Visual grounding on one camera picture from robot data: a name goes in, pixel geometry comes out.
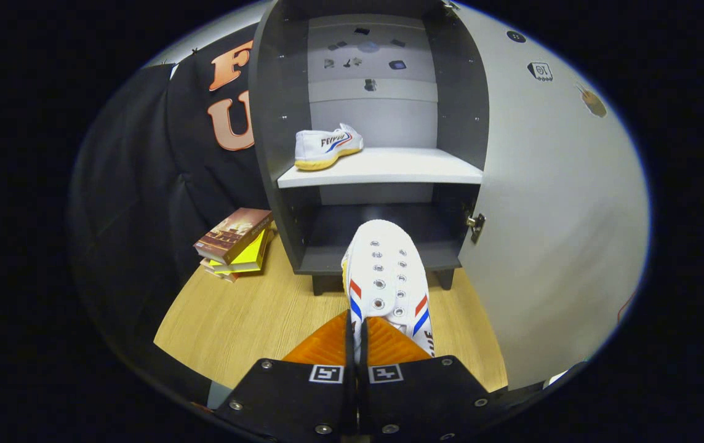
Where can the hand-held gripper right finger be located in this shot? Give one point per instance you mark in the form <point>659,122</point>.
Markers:
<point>413,394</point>

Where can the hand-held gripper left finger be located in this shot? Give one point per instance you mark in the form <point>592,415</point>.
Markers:
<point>303,394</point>

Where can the white canvas shoe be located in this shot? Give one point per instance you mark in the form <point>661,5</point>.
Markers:
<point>321,147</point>
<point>386,271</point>

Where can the beige shoe cabinet door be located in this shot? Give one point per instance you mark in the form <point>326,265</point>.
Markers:
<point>549,215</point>

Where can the dark grey shoe cabinet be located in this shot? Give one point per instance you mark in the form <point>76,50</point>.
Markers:
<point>278,123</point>

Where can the yellow cover book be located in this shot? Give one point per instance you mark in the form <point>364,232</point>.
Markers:
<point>250,255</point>

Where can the brown cover book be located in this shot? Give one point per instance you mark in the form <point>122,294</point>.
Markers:
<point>232,234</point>

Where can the black backdrop cloth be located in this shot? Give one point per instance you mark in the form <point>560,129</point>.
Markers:
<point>136,184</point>

